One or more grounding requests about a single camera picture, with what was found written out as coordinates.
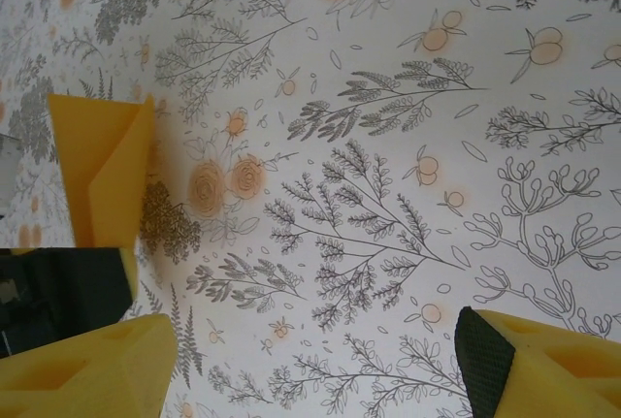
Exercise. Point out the orange paper sheet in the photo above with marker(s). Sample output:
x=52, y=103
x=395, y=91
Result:
x=82, y=156

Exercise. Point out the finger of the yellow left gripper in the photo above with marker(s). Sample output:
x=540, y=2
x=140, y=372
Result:
x=92, y=287

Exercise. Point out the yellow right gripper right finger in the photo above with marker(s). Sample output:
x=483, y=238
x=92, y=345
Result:
x=548, y=374

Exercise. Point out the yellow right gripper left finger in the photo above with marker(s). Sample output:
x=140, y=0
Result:
x=73, y=379

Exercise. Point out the floral table mat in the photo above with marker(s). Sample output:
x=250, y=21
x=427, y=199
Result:
x=364, y=170

